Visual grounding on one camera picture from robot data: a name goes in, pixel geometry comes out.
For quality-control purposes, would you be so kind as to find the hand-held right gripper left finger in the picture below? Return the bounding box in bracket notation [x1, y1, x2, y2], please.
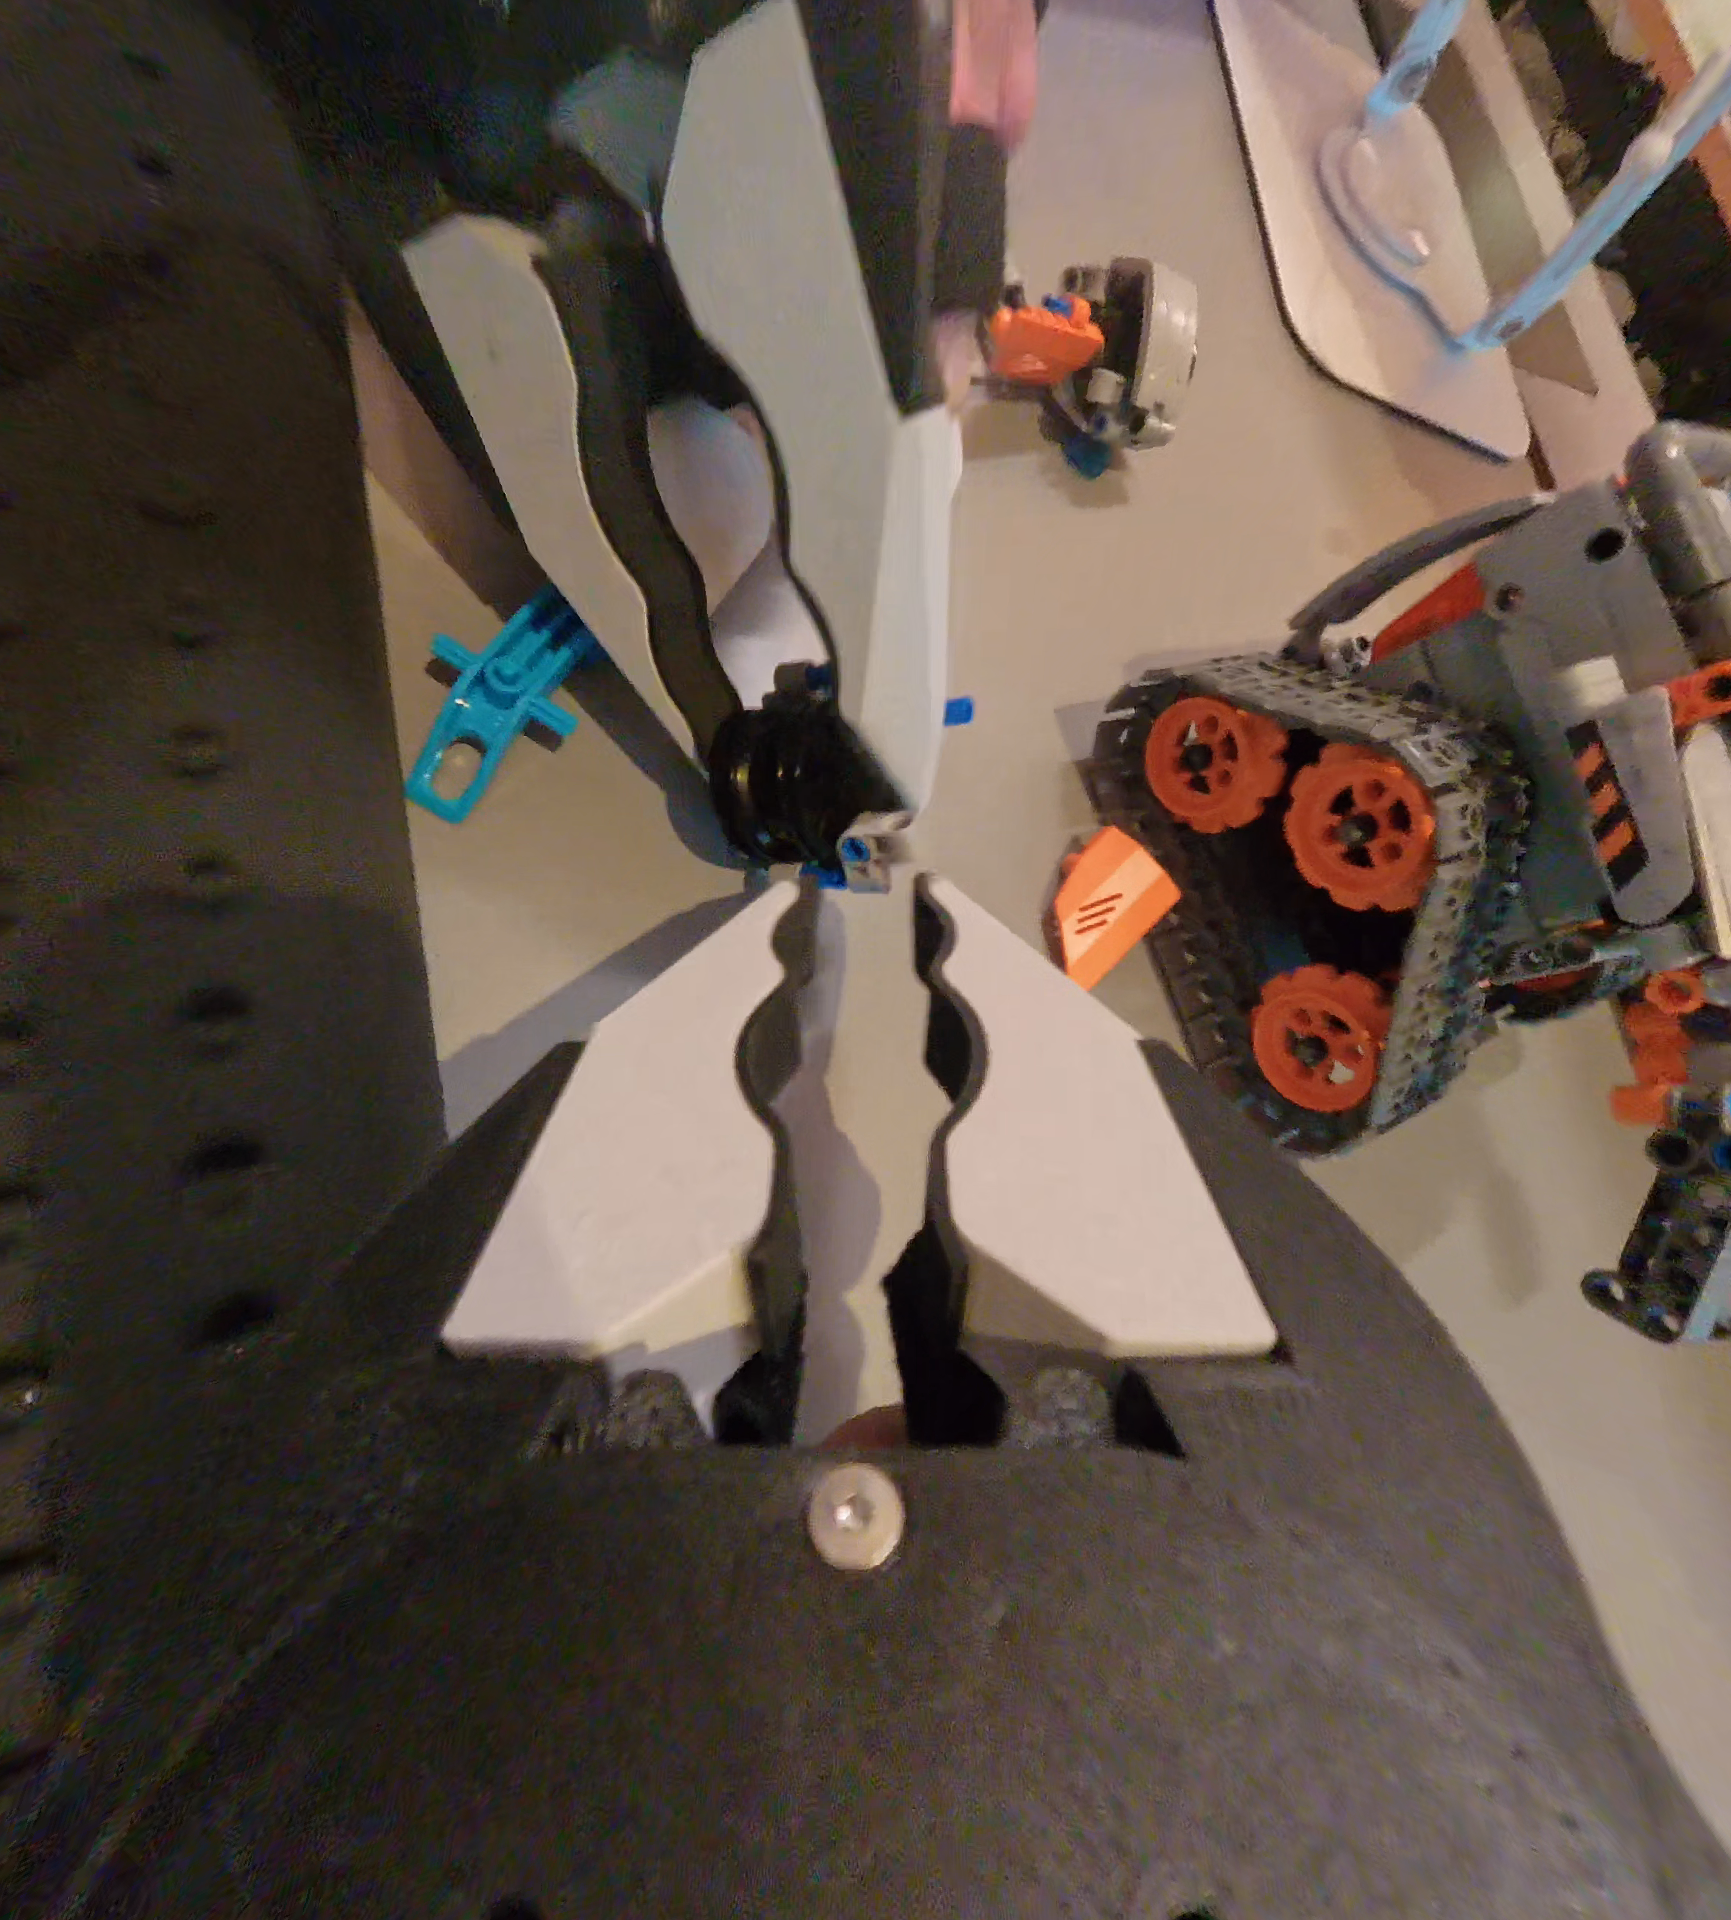
[439, 879, 813, 1368]

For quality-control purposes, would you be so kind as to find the blue plastic separator tool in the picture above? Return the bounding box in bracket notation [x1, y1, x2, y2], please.
[407, 591, 611, 828]

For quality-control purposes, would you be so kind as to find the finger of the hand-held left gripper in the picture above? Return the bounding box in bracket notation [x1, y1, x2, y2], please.
[655, 0, 965, 833]
[401, 210, 737, 781]

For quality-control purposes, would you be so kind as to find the black wheel hub assembly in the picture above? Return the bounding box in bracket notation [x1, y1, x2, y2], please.
[709, 665, 915, 894]

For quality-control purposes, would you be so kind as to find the person's left hand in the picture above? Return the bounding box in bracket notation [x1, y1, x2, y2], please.
[955, 0, 1049, 139]

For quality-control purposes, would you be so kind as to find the black dimpled mat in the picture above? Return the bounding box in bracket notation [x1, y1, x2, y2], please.
[0, 0, 453, 1920]

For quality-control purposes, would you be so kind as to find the white desk stand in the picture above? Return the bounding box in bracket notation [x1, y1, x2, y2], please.
[1211, 0, 1731, 468]

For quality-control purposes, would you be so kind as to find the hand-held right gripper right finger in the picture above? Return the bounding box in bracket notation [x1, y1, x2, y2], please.
[913, 875, 1281, 1374]

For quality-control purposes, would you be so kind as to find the dark grey orange block assembly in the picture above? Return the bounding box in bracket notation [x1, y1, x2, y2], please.
[985, 256, 1203, 475]

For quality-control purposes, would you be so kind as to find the grey orange tracked toy robot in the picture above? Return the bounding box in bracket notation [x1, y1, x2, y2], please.
[1091, 419, 1731, 1351]

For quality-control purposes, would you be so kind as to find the orange slotted panel piece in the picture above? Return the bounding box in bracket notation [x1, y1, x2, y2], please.
[1051, 825, 1185, 992]

